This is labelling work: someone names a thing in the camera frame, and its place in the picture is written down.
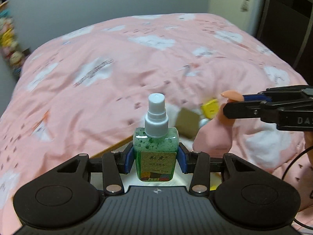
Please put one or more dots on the green spray bottle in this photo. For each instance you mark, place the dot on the green spray bottle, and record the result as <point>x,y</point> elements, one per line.
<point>156,144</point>

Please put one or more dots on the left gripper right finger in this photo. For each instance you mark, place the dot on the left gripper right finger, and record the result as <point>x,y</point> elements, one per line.
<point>187,161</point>

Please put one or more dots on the olive cardboard box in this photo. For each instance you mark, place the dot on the olive cardboard box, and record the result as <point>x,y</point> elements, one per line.
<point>187,123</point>

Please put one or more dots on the yellow tape measure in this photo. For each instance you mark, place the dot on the yellow tape measure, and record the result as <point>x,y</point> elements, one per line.
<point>210,108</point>

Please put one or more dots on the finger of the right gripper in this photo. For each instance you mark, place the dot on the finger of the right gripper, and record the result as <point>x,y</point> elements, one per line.
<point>242,110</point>
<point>260,96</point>

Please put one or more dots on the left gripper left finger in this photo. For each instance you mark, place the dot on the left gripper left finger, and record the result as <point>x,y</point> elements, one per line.
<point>123,160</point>

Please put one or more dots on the small grey cream jar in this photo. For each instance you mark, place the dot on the small grey cream jar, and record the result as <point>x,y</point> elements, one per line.
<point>203,122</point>

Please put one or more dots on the pink cloud-print duvet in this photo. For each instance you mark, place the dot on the pink cloud-print duvet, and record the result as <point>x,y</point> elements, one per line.
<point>88,90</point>

